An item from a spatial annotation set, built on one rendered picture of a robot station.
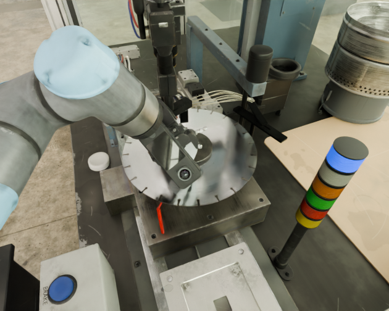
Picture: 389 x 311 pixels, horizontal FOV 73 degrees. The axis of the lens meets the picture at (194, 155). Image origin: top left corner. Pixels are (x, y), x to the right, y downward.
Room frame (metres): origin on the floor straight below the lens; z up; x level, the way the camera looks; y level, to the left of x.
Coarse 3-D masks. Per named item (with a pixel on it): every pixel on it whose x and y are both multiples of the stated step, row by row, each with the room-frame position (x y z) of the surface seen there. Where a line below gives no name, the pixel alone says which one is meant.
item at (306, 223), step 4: (296, 212) 0.26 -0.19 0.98; (300, 212) 0.25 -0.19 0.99; (296, 216) 0.25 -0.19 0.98; (300, 216) 0.25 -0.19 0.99; (304, 216) 0.24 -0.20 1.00; (296, 220) 0.25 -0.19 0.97; (300, 220) 0.24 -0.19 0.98; (304, 220) 0.24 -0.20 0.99; (308, 220) 0.24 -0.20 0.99; (312, 220) 0.23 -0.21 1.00; (316, 220) 0.23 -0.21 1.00; (320, 220) 0.23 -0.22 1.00; (300, 224) 0.24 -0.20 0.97; (304, 224) 0.24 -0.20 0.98; (308, 224) 0.23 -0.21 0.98; (312, 224) 0.23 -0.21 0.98; (316, 224) 0.23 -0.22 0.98; (308, 228) 0.23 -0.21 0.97; (312, 228) 0.23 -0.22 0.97
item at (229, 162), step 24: (192, 120) 0.57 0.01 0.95; (216, 120) 0.57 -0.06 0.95; (216, 144) 0.47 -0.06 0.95; (240, 144) 0.47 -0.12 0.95; (144, 168) 0.39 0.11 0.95; (216, 168) 0.39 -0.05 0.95; (240, 168) 0.39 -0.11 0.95; (144, 192) 0.33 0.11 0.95; (168, 192) 0.33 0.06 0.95; (192, 192) 0.33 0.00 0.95; (216, 192) 0.33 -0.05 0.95
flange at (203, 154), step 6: (198, 138) 0.48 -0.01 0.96; (204, 138) 0.49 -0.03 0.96; (204, 144) 0.46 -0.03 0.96; (210, 144) 0.46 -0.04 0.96; (198, 150) 0.44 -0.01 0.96; (204, 150) 0.44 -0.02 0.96; (210, 150) 0.44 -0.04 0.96; (198, 156) 0.42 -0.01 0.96; (204, 156) 0.42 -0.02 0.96; (198, 162) 0.41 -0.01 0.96
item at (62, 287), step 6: (66, 276) 0.17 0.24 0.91; (54, 282) 0.16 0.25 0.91; (60, 282) 0.16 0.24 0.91; (66, 282) 0.16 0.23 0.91; (72, 282) 0.16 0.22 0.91; (54, 288) 0.15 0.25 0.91; (60, 288) 0.15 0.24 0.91; (66, 288) 0.15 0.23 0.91; (72, 288) 0.15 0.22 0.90; (54, 294) 0.14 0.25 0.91; (60, 294) 0.14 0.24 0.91; (66, 294) 0.14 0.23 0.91; (54, 300) 0.13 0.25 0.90; (60, 300) 0.13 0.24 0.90
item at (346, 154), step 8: (344, 136) 0.28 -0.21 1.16; (336, 144) 0.26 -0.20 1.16; (344, 144) 0.26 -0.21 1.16; (352, 144) 0.26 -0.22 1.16; (360, 144) 0.26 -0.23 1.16; (328, 152) 0.26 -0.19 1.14; (336, 152) 0.25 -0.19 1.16; (344, 152) 0.24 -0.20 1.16; (352, 152) 0.24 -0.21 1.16; (360, 152) 0.24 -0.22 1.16; (368, 152) 0.24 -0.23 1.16; (328, 160) 0.25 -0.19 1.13; (336, 160) 0.24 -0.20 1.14; (344, 160) 0.24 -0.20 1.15; (352, 160) 0.23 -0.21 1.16; (360, 160) 0.23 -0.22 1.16; (336, 168) 0.24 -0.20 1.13; (344, 168) 0.23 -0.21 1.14; (352, 168) 0.23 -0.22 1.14
